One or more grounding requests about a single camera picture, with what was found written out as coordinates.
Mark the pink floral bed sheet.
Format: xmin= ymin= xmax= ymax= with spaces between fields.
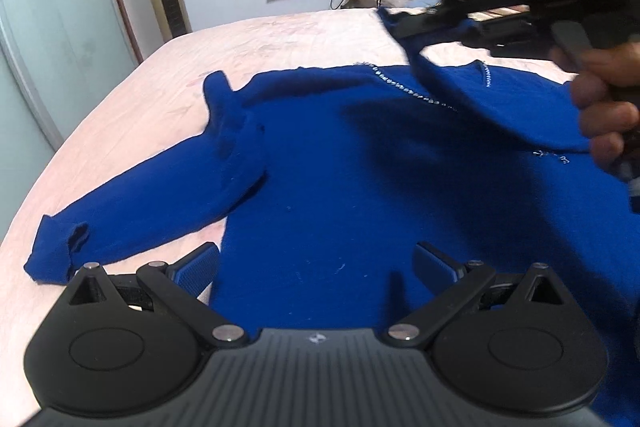
xmin=0 ymin=5 xmax=576 ymax=423

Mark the blue beaded knit sweater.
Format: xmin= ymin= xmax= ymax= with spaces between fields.
xmin=22 ymin=5 xmax=640 ymax=427

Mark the frosted glass wardrobe door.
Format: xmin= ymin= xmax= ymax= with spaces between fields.
xmin=1 ymin=0 xmax=140 ymax=230

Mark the person's right hand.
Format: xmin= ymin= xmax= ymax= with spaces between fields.
xmin=550 ymin=42 xmax=639 ymax=170

